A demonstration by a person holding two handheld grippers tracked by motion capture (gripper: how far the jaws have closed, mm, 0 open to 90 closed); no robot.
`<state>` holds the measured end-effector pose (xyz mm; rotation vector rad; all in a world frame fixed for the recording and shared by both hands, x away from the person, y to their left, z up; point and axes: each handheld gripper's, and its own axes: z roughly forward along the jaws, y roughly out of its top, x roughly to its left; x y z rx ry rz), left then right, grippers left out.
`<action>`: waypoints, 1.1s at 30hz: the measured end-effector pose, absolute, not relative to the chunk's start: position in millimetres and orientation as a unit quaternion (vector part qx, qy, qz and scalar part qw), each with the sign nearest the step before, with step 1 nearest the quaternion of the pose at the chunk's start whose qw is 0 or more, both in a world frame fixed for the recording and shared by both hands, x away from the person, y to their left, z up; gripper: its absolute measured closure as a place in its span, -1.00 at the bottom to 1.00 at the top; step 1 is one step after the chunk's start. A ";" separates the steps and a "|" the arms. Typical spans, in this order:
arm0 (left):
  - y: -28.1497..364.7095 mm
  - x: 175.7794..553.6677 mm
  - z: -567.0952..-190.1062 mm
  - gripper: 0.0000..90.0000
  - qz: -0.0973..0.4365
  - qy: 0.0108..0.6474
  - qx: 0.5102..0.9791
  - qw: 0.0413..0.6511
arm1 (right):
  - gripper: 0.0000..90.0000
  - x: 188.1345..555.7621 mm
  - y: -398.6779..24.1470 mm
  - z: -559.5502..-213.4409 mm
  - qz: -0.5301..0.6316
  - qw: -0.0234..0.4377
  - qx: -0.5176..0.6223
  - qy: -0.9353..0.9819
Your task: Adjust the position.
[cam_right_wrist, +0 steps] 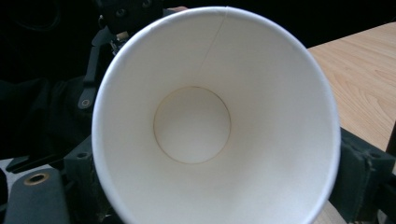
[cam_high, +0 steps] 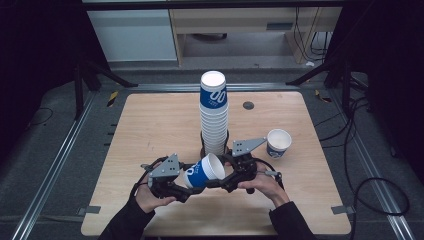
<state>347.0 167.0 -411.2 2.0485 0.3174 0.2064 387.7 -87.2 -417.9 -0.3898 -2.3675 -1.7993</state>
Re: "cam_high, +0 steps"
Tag white cabinet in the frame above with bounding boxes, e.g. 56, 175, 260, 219
87, 9, 178, 63

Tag hanging black cables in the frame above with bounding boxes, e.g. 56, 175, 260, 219
294, 7, 333, 63

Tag metal floor rail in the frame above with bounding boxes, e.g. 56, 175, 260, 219
11, 91, 98, 240
328, 89, 416, 240

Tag person's right hand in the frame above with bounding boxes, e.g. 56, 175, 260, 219
224, 161, 291, 208

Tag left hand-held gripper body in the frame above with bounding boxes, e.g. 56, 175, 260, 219
146, 153, 188, 201

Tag black metal stand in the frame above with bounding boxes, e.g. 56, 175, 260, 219
285, 56, 354, 116
73, 56, 139, 121

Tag black wire cup holder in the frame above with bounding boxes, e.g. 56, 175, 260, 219
199, 129, 232, 161

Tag stack of paper cups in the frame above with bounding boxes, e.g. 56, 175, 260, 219
199, 70, 230, 157

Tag black looped floor cable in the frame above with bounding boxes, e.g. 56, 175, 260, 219
348, 96, 411, 240

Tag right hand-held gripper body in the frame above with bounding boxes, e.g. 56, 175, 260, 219
226, 137, 268, 194

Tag thin black floor cable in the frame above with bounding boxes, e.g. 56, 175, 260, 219
26, 106, 54, 129

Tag grey table bracket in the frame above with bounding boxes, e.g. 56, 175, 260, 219
77, 205, 102, 217
330, 205, 355, 215

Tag yellow black tape strip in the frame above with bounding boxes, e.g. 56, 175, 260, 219
106, 90, 119, 108
314, 89, 333, 104

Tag right hand-held gripper cable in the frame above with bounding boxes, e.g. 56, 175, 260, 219
253, 158, 285, 192

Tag hand-held gripper cable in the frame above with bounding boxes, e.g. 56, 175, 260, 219
253, 158, 285, 192
129, 155, 168, 201

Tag left hand-held gripper cable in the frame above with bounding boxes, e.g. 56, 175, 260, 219
129, 155, 168, 201

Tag person's left hand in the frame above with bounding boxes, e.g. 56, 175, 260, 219
134, 163, 177, 214

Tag blue white paper cup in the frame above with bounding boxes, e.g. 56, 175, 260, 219
182, 152, 227, 189
266, 128, 293, 159

